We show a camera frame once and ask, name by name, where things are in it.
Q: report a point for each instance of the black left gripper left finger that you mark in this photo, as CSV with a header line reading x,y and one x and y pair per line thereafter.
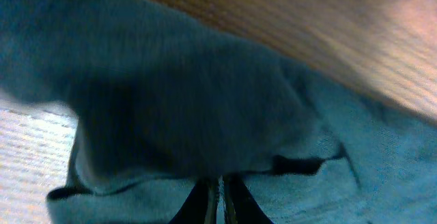
x,y
200,206

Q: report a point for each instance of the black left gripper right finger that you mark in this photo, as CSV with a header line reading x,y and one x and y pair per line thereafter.
x,y
240,206

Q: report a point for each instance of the black nike t-shirt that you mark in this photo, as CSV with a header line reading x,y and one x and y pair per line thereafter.
x,y
164,101

